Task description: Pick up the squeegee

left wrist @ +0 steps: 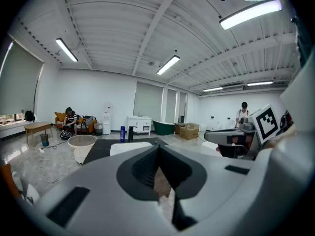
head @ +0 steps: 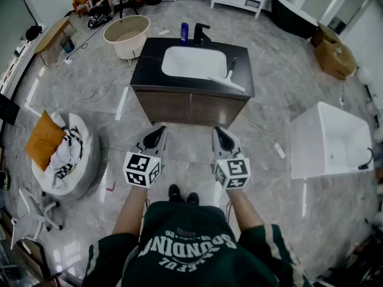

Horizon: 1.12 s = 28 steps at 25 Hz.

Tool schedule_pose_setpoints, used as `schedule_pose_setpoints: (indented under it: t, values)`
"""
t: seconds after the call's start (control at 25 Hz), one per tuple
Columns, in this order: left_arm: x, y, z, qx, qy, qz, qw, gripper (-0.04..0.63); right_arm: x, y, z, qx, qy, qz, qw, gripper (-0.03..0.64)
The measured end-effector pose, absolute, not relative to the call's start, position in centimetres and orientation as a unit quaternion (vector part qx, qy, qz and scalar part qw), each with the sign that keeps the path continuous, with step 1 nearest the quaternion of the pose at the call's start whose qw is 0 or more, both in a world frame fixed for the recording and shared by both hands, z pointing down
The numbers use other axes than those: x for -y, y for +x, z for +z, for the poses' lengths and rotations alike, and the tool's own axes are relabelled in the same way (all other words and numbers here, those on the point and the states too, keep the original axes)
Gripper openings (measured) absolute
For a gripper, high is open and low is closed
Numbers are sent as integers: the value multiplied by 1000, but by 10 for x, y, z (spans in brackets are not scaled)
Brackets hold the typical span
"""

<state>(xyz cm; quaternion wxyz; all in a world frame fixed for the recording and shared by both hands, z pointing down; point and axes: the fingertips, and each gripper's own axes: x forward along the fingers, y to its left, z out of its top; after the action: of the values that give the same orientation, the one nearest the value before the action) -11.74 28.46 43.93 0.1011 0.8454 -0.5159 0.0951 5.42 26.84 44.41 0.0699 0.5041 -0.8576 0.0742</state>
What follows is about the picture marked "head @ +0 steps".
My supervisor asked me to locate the beige round tub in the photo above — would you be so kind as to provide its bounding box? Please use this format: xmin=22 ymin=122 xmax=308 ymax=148
xmin=103 ymin=14 xmax=151 ymax=61

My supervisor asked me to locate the black-topped wooden vanity cabinet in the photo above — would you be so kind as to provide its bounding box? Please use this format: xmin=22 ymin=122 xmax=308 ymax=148
xmin=130 ymin=36 xmax=256 ymax=128

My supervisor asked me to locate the black and white patterned cloth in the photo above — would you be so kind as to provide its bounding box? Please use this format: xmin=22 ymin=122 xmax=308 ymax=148
xmin=49 ymin=126 xmax=84 ymax=179

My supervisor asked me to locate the person's green shirt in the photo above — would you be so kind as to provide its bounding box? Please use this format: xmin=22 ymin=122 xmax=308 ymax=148
xmin=82 ymin=200 xmax=312 ymax=287

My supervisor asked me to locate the white rectangular bathtub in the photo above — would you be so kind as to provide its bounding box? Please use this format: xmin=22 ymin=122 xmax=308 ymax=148
xmin=288 ymin=102 xmax=375 ymax=181

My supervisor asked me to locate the white floor cable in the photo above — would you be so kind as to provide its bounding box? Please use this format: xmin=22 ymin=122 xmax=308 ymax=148
xmin=53 ymin=61 xmax=135 ymax=102

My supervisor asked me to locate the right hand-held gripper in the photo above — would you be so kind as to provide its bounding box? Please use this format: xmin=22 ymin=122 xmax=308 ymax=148
xmin=211 ymin=126 xmax=251 ymax=190

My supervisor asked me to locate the orange cushion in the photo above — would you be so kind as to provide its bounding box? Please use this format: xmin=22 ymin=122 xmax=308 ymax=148
xmin=24 ymin=111 xmax=66 ymax=172

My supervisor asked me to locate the dark trash bin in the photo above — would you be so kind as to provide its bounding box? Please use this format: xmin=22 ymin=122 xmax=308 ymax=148
xmin=59 ymin=35 xmax=75 ymax=53

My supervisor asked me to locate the white sink basin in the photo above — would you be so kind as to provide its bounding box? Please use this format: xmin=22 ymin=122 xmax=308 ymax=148
xmin=161 ymin=45 xmax=227 ymax=80

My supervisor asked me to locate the person's right forearm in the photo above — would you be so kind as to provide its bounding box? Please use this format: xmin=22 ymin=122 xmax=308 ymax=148
xmin=226 ymin=188 xmax=266 ymax=233

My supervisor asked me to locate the dark green bathtub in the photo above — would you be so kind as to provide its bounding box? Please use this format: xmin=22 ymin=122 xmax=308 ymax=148
xmin=270 ymin=0 xmax=320 ymax=38

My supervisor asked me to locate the person's black left shoe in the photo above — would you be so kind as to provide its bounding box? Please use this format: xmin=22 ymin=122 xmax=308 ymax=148
xmin=168 ymin=184 xmax=182 ymax=203

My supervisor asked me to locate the large cardboard box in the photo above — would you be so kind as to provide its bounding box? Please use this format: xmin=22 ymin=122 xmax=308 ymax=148
xmin=314 ymin=37 xmax=358 ymax=80

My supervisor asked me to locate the black floor bag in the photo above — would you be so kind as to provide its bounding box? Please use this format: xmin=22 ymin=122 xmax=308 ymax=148
xmin=87 ymin=9 xmax=110 ymax=29

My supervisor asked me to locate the white squeegee with black handle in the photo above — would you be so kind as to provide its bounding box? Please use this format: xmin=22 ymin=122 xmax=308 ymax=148
xmin=207 ymin=57 xmax=246 ymax=93

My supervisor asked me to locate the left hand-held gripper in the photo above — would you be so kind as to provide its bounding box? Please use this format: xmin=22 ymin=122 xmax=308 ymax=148
xmin=123 ymin=126 xmax=168 ymax=188

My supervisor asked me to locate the black chair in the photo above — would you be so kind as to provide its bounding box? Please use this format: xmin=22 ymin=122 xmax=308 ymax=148
xmin=115 ymin=0 xmax=141 ymax=19

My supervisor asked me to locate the white office chair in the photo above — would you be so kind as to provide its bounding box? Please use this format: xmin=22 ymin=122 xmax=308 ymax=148
xmin=10 ymin=187 xmax=63 ymax=251

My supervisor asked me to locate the grey beanbag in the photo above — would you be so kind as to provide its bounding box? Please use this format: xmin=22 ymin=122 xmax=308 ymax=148
xmin=31 ymin=112 xmax=101 ymax=201

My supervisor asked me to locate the person's left forearm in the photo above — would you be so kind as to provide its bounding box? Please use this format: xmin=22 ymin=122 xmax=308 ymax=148
xmin=112 ymin=185 xmax=149 ymax=239

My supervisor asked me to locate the wooden table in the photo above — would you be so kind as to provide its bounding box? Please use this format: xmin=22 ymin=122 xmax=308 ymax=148
xmin=34 ymin=16 xmax=77 ymax=65

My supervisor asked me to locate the small cardboard box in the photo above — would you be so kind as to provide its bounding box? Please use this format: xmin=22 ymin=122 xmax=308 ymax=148
xmin=311 ymin=22 xmax=341 ymax=49

